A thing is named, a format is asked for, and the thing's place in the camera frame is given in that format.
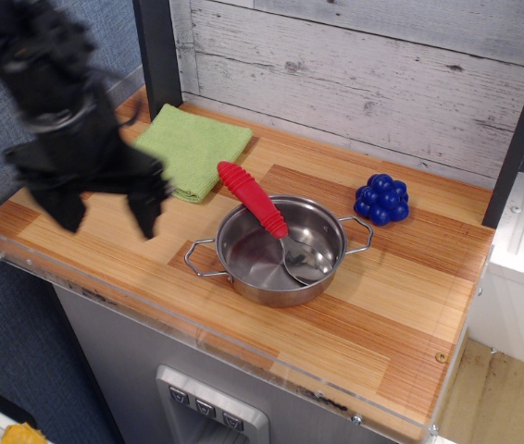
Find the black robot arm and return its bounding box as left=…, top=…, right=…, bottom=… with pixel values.
left=0, top=1, right=171, bottom=239

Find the dark right frame post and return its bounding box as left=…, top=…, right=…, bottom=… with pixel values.
left=481, top=0, right=524, bottom=229

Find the grey toy cabinet front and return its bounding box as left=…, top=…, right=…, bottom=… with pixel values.
left=56, top=288, right=389, bottom=443

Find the stainless steel pot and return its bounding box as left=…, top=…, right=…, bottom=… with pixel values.
left=184, top=195, right=374, bottom=307

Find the dark frame post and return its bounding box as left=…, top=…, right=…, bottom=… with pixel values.
left=481, top=0, right=524, bottom=229
left=132, top=0, right=183, bottom=119

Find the dark left frame post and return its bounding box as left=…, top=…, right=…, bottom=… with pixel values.
left=132, top=0, right=183, bottom=119

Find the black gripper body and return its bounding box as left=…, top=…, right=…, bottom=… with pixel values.
left=5, top=105, right=171, bottom=202

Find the red handled metal spoon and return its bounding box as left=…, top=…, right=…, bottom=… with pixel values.
left=217, top=161, right=332, bottom=285

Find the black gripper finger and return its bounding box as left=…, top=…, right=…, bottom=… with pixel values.
left=128, top=191, right=168, bottom=240
left=34, top=185, right=86, bottom=233

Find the blue bumpy ball toy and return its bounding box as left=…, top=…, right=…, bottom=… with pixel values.
left=354, top=174, right=410, bottom=227

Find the silver dispenser button panel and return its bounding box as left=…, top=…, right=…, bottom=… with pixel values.
left=156, top=364, right=270, bottom=443

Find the green folded cloth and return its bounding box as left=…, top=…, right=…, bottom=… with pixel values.
left=133, top=105, right=253, bottom=204

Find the clear acrylic edge guard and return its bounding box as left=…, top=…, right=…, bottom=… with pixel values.
left=0, top=213, right=493, bottom=443

